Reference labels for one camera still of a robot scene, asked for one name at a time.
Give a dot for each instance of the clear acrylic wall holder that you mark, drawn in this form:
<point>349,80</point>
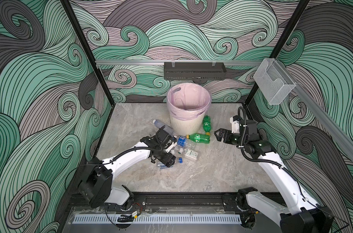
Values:
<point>274,81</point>

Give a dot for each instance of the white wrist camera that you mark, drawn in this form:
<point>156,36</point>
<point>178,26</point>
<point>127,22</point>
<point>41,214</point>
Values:
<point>171,144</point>
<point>235,124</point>

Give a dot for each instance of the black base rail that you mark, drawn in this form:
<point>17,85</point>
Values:
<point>228,201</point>

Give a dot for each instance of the aluminium rail right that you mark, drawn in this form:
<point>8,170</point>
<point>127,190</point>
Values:
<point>312,94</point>

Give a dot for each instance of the black frame post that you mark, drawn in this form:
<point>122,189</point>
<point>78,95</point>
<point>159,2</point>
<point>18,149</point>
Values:
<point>282,41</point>
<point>83,41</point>

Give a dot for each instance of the green bottle yellow cap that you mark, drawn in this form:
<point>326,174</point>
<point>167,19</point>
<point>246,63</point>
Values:
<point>199,138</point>

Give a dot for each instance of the pink bin liner bag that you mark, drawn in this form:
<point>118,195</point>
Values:
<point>187,101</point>

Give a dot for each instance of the cream ribbed trash bin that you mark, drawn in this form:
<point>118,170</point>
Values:
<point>186,127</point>

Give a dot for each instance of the aluminium rail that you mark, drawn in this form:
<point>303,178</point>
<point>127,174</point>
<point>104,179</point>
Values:
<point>312,94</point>
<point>139,62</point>

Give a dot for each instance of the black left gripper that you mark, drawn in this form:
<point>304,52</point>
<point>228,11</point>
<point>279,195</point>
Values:
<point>168,161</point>

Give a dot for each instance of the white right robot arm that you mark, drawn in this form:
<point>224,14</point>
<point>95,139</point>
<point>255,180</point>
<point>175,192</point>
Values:
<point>301,212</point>

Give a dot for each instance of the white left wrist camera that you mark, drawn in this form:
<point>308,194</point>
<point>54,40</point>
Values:
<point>171,144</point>

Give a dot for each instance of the clear bottle white label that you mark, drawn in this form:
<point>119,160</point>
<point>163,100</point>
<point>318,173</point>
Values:
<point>186,153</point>

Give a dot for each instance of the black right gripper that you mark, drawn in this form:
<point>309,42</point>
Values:
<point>228,139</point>

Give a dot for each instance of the clear bottle white cap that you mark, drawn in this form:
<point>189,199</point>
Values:
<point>159,124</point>

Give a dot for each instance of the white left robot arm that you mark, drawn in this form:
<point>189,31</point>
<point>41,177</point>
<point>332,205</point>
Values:
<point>97,177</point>

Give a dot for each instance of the white slotted cable duct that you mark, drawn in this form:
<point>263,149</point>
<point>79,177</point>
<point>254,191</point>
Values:
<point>160,219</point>

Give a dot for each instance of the black wall tray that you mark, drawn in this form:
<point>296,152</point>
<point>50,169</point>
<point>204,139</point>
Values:
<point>194,71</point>

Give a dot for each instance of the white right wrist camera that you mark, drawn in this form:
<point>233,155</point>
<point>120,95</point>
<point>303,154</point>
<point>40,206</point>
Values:
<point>235,124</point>

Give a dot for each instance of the aluminium rail back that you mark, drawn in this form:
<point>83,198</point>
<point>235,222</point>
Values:
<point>139,62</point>

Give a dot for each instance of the black frame post right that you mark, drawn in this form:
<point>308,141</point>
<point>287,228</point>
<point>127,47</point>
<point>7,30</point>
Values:
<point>282,41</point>

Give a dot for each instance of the black frame post left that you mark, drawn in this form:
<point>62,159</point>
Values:
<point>83,41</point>

